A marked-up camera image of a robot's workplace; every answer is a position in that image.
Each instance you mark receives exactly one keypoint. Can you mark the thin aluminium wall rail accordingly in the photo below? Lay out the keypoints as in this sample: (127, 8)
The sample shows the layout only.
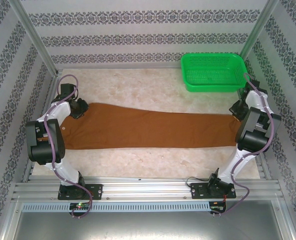
(112, 67)

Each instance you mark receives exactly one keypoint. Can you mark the grey metal shelf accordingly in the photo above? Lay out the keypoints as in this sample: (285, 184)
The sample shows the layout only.
(147, 225)

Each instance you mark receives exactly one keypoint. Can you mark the brown long pants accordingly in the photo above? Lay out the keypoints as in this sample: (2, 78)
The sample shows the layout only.
(137, 130)

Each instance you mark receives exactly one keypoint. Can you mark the green plastic basket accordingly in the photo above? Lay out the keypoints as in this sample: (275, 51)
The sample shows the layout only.
(212, 87)

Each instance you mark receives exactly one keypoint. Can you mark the small dark circuit board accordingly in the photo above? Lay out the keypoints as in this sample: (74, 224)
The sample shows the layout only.
(216, 206)

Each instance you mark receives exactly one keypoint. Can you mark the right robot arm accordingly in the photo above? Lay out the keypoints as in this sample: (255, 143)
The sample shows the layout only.
(231, 165)

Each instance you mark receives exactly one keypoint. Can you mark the long aluminium mounting rail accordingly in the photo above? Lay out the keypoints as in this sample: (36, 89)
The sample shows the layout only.
(142, 187)

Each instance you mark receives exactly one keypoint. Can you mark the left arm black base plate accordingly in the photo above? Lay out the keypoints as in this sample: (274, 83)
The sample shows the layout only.
(96, 191)

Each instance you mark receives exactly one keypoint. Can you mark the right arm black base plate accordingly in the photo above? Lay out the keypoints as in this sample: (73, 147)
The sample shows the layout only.
(197, 191)

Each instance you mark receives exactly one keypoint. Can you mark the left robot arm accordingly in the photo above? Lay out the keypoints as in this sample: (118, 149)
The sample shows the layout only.
(68, 172)

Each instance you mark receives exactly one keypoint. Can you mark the aluminium frame post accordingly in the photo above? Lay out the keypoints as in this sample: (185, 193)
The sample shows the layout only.
(258, 27)
(35, 32)

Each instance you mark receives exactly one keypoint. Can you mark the circuit board with green light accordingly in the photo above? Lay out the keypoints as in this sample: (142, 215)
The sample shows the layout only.
(79, 206)

